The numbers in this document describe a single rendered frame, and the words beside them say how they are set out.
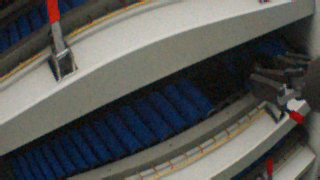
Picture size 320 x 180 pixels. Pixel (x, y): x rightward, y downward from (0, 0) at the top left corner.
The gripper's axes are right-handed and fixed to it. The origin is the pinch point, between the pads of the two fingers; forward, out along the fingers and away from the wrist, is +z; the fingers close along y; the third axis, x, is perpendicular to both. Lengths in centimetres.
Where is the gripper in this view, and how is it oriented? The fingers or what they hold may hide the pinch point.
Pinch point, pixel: (257, 67)
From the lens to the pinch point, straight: 58.8
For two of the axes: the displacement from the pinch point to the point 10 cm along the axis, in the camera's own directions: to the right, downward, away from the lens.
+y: -8.5, 3.9, -3.5
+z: -4.3, -1.3, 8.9
